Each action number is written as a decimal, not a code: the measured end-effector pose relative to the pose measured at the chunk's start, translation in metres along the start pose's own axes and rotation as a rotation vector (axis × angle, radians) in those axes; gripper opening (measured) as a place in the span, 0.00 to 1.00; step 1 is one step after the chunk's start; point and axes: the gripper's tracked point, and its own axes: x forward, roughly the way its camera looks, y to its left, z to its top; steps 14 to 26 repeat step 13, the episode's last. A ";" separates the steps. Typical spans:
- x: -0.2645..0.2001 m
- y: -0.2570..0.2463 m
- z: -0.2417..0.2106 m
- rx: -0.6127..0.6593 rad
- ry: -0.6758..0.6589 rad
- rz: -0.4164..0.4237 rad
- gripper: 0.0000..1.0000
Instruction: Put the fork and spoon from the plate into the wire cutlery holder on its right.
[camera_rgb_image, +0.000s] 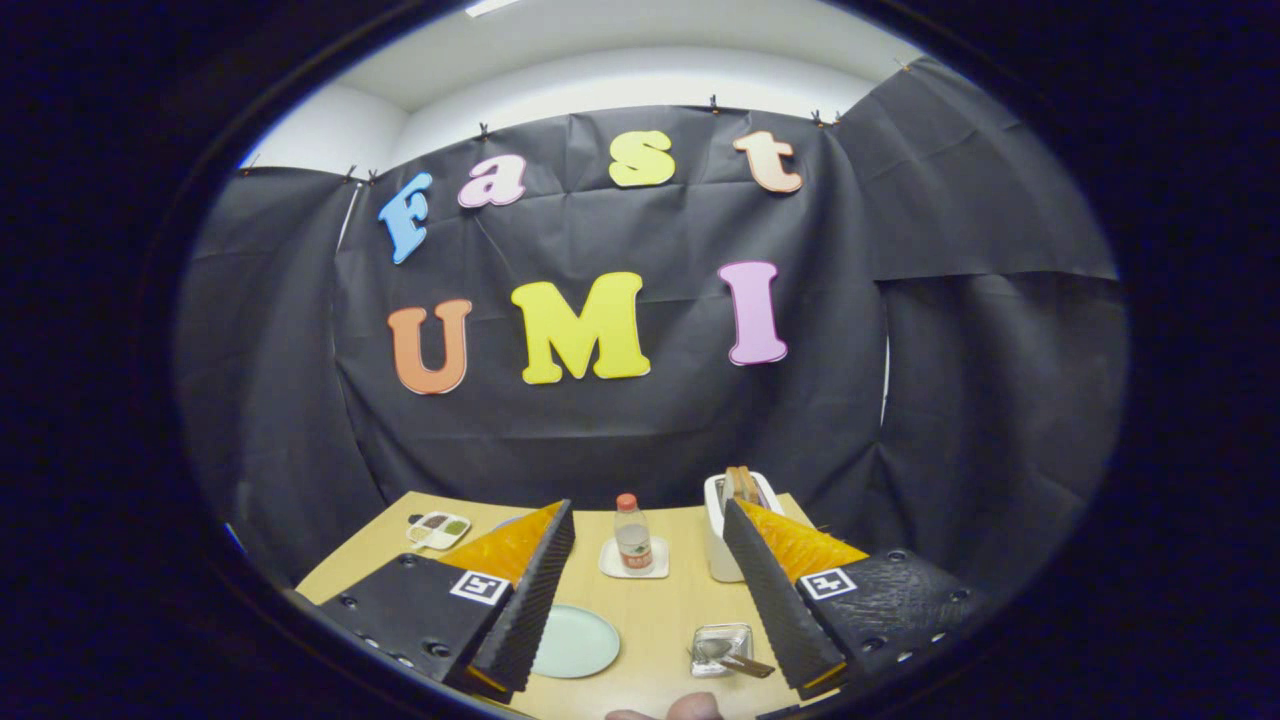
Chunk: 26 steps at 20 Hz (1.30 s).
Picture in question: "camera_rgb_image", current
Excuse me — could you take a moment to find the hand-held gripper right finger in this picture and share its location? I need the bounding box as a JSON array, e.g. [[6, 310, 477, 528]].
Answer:
[[722, 498, 986, 701]]

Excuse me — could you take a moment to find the white square coaster tray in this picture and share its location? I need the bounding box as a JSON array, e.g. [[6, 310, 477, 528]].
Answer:
[[599, 537, 671, 580]]

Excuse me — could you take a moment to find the small wire drain basket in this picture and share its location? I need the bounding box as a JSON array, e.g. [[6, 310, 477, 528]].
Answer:
[[689, 623, 754, 679]]

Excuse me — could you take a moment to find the light green plate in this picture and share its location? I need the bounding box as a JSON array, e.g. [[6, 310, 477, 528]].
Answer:
[[530, 604, 622, 680]]

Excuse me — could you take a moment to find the white toaster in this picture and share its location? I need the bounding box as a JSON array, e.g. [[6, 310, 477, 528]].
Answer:
[[703, 471, 786, 584]]

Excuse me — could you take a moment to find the clear water bottle red cap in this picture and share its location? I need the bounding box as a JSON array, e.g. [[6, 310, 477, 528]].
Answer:
[[614, 493, 654, 574]]

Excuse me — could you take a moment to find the white divided sauce dish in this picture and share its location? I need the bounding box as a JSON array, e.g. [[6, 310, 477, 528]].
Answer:
[[406, 511, 473, 552]]

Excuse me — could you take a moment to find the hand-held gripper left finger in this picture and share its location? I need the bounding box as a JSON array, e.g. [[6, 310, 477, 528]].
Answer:
[[318, 499, 577, 704]]

